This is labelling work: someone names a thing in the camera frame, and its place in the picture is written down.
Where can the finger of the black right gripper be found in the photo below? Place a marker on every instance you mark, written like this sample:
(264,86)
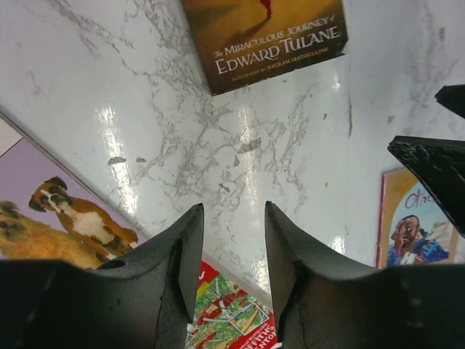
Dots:
(439,166)
(453,98)

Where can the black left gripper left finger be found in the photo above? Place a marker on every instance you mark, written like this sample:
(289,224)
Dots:
(142,299)

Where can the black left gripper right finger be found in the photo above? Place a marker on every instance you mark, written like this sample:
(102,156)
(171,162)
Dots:
(324,299)

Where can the Edward Tulane brown book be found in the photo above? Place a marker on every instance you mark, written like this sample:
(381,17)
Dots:
(241,42)

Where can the Othello orange book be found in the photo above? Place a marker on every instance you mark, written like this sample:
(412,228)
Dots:
(413,230)

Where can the red Treehouse book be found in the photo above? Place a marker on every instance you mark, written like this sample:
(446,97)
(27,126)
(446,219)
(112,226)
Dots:
(227,317)

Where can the purple dog book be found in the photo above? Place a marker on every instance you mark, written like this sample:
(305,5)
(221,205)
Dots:
(45,213)

